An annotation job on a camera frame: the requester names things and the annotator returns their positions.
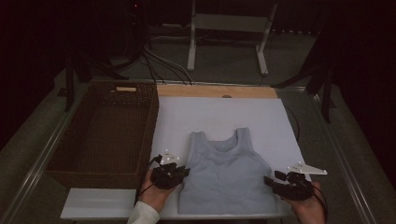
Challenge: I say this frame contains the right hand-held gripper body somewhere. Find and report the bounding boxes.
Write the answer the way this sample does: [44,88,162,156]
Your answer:
[275,161,329,201]

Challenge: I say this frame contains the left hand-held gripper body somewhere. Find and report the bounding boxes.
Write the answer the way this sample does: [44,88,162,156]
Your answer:
[149,148,181,190]

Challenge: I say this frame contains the light blue tank top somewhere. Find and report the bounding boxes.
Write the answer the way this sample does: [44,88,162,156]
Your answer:
[177,126,278,216]

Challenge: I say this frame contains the brown wicker basket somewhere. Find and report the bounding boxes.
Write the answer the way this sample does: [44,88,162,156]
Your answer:
[45,81,160,190]

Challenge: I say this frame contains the person's left hand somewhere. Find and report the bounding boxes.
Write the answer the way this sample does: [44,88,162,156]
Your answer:
[138,171,177,214]

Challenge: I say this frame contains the person's right hand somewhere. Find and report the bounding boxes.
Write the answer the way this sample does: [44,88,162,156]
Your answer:
[284,181,326,224]

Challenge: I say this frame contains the white table board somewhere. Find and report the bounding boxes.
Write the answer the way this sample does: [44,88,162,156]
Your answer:
[60,96,324,220]

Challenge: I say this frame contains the wooden board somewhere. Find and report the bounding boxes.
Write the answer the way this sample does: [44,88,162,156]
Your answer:
[156,84,278,100]

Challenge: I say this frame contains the black tripod stand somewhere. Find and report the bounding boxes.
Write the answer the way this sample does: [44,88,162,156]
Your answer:
[270,18,337,124]
[64,52,130,113]

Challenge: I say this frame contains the black equipment stand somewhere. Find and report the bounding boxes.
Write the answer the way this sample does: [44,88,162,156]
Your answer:
[122,0,152,64]

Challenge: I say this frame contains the white metal stand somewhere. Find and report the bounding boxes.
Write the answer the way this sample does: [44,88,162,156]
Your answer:
[186,0,278,77]

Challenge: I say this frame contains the left hand-held gripper cable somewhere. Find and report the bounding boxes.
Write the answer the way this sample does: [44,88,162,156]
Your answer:
[134,154,163,206]

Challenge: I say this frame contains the hand-held gripper cable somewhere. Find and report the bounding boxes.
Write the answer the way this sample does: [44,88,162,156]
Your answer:
[134,154,163,206]
[311,183,330,223]

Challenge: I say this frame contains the right hand-held gripper cable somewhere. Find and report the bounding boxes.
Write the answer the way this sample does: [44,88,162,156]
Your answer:
[311,183,330,223]

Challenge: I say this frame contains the thin black table cable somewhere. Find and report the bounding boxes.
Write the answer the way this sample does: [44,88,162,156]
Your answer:
[284,105,301,143]

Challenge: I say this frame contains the black floor cable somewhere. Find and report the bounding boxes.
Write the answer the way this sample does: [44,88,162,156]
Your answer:
[142,52,167,86]

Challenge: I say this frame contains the grey floor cable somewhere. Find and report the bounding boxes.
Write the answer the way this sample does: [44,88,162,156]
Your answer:
[143,45,194,86]

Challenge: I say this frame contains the metal table frame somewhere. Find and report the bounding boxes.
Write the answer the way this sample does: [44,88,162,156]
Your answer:
[0,77,379,224]

